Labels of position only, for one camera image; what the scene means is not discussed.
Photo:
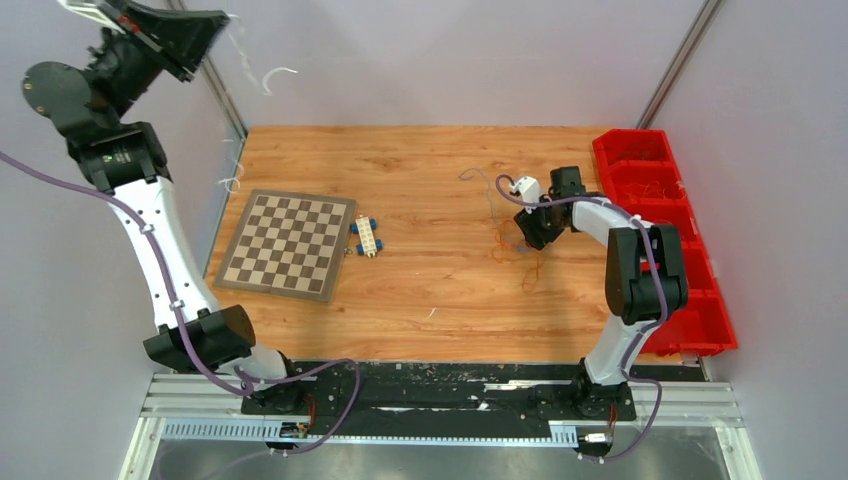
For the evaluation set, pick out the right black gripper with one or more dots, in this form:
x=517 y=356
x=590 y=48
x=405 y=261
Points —
x=534 y=236

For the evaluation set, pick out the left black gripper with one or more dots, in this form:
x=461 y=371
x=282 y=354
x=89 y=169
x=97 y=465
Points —
x=181 y=37

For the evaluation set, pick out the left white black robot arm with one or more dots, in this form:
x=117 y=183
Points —
x=125 y=165

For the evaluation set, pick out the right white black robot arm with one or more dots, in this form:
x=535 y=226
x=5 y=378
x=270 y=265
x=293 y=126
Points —
x=645 y=279

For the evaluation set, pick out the red plastic bin row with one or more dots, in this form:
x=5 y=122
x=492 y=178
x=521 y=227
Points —
x=637 y=171

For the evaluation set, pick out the white blue toy car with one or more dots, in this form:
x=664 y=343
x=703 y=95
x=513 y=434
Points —
x=368 y=244

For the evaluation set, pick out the folding wooden chessboard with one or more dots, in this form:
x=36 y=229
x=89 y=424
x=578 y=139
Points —
x=288 y=244

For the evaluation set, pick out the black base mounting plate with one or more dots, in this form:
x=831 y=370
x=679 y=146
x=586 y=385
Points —
x=457 y=401

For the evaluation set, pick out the left corner aluminium post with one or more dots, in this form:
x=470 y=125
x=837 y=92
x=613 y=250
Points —
x=213 y=79

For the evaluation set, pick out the corner aluminium post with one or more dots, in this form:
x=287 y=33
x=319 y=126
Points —
x=698 y=28
x=213 y=79

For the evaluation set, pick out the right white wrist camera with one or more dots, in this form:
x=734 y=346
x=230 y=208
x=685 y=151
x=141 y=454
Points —
x=528 y=190

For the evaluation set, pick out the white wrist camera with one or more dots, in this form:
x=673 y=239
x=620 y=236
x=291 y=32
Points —
x=528 y=190
x=98 y=11

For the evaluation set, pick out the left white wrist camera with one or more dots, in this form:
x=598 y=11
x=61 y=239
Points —
x=98 y=11

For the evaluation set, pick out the aluminium frame rail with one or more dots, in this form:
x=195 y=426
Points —
x=689 y=431

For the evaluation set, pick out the right corner aluminium post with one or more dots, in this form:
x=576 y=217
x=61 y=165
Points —
x=698 y=28

